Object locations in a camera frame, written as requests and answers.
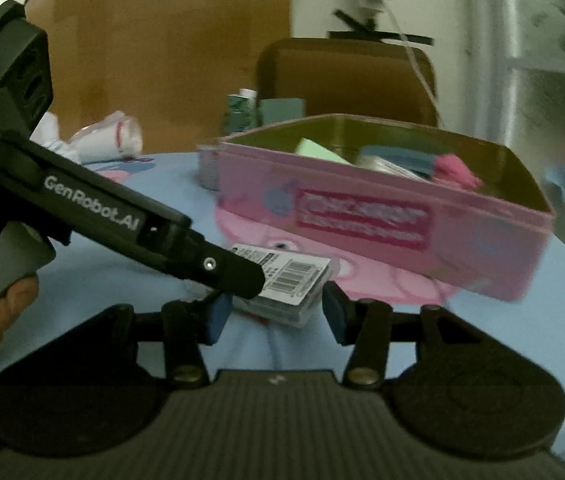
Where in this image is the brown chair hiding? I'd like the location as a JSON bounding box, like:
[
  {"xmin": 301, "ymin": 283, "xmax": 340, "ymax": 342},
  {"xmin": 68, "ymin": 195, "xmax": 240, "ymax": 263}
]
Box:
[{"xmin": 255, "ymin": 37, "xmax": 439, "ymax": 129}]

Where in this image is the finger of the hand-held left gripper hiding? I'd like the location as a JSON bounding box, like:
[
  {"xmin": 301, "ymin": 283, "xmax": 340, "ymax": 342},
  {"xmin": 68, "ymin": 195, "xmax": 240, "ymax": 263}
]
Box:
[{"xmin": 181, "ymin": 230, "xmax": 266, "ymax": 300}]

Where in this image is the clear plastic packet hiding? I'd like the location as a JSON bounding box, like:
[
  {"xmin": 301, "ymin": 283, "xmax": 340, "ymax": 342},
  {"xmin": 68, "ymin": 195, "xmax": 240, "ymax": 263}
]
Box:
[{"xmin": 355, "ymin": 155, "xmax": 424, "ymax": 179}]

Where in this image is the blue printed tablecloth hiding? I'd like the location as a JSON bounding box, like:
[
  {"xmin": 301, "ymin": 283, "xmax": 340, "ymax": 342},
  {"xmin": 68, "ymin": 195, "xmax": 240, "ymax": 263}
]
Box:
[{"xmin": 0, "ymin": 150, "xmax": 565, "ymax": 467}]

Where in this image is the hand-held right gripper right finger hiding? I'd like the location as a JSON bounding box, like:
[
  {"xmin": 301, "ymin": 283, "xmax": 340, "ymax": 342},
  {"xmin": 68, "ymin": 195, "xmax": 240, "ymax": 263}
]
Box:
[{"xmin": 323, "ymin": 281, "xmax": 474, "ymax": 389}]

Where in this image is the white cable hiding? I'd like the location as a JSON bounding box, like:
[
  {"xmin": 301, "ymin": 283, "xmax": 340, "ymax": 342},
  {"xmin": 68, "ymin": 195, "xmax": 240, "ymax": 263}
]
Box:
[{"xmin": 381, "ymin": 0, "xmax": 439, "ymax": 112}]

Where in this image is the brown wooden board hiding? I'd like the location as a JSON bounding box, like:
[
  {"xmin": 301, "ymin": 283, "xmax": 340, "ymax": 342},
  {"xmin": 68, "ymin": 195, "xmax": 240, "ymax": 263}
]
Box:
[{"xmin": 24, "ymin": 0, "xmax": 293, "ymax": 157}]

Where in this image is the pink soft item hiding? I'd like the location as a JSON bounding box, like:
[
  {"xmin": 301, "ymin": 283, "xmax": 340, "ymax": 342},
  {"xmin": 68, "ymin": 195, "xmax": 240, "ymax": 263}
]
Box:
[{"xmin": 431, "ymin": 154, "xmax": 484, "ymax": 191}]

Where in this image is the light green card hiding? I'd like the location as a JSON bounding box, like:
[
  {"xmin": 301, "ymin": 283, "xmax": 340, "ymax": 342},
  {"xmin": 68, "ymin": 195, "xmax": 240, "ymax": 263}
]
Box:
[{"xmin": 296, "ymin": 138, "xmax": 351, "ymax": 165}]

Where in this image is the green drink carton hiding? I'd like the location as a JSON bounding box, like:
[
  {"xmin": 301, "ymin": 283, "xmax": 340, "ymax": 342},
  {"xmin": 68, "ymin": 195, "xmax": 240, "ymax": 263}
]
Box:
[{"xmin": 222, "ymin": 88, "xmax": 258, "ymax": 136}]

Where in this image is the white window frame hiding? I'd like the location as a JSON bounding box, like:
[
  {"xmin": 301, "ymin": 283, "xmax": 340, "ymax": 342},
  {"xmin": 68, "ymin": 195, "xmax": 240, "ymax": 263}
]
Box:
[{"xmin": 463, "ymin": 0, "xmax": 565, "ymax": 128}]

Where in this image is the pink cardboard box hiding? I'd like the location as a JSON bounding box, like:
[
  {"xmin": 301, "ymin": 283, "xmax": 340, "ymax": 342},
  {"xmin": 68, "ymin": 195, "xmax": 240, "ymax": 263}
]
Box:
[{"xmin": 217, "ymin": 113, "xmax": 556, "ymax": 302}]

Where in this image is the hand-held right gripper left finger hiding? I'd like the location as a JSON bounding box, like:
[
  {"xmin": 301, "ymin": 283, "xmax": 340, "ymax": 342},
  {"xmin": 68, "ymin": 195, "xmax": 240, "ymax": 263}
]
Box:
[{"xmin": 96, "ymin": 291, "xmax": 234, "ymax": 389}]

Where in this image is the round tin can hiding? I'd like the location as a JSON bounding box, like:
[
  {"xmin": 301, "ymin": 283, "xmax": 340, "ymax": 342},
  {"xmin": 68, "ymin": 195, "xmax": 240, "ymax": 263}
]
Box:
[{"xmin": 197, "ymin": 142, "xmax": 224, "ymax": 191}]

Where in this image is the black tape strip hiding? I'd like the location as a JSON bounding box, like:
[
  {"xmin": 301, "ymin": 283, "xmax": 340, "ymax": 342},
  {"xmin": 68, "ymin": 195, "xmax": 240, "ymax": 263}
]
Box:
[
  {"xmin": 329, "ymin": 31, "xmax": 436, "ymax": 47},
  {"xmin": 333, "ymin": 9, "xmax": 379, "ymax": 32}
]

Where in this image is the white plastic bag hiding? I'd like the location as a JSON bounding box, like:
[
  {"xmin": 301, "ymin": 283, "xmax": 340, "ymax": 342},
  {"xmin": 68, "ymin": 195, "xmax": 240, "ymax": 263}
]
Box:
[{"xmin": 30, "ymin": 110, "xmax": 144, "ymax": 164}]

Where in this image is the clear barcode card packet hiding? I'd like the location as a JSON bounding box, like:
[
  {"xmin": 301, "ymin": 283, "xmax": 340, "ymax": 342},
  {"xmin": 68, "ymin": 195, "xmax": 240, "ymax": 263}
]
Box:
[{"xmin": 192, "ymin": 243, "xmax": 339, "ymax": 329}]

